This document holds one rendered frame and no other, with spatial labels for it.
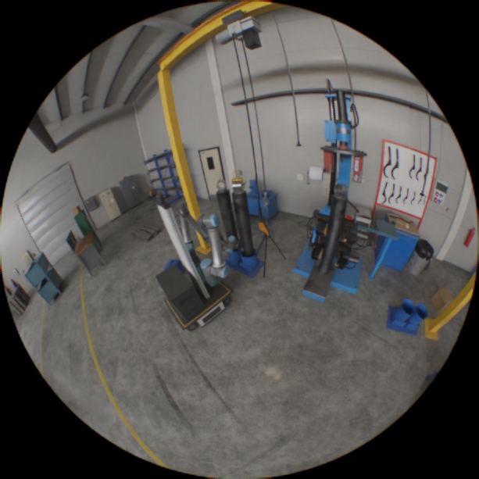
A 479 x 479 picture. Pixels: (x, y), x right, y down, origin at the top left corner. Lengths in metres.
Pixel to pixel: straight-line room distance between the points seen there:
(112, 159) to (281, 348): 11.17
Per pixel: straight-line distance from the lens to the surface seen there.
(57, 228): 11.06
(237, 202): 2.21
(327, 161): 2.07
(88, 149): 10.96
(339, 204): 2.08
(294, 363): 2.24
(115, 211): 10.26
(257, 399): 2.20
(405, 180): 4.30
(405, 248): 3.60
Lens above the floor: 2.19
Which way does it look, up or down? 35 degrees down
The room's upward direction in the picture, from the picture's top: 10 degrees counter-clockwise
